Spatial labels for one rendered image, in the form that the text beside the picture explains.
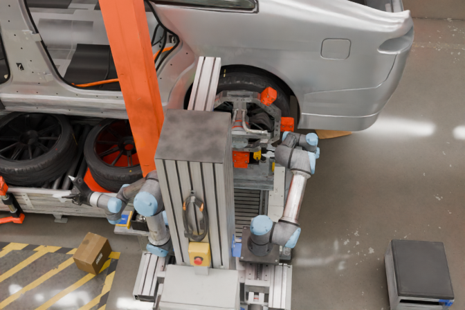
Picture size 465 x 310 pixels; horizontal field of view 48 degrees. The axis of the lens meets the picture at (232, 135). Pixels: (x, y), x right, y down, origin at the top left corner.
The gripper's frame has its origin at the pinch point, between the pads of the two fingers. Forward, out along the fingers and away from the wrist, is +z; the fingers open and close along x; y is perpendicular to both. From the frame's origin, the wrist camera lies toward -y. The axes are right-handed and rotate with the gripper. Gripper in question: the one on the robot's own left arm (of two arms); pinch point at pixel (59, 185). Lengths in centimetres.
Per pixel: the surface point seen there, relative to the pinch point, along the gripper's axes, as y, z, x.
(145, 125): -11, -26, 49
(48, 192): 79, 60, 47
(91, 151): 63, 43, 82
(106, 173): 65, 23, 68
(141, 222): 63, -22, 37
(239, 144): 28, -67, 95
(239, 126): 18, -65, 100
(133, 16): -85, -32, 40
